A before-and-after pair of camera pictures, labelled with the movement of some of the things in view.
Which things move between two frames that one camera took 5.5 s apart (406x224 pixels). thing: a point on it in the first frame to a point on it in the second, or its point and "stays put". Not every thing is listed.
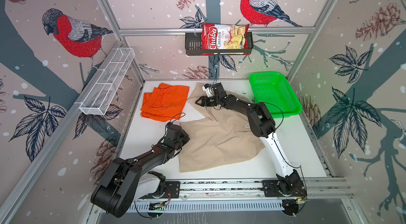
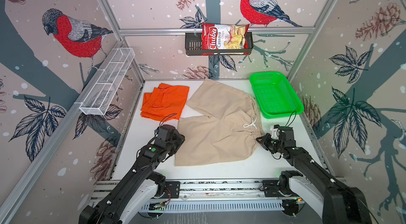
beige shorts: x=222 y=134 stays put
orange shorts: x=164 y=102 stays put
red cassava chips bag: x=224 y=39 stays put
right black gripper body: x=211 y=101 to x=270 y=143
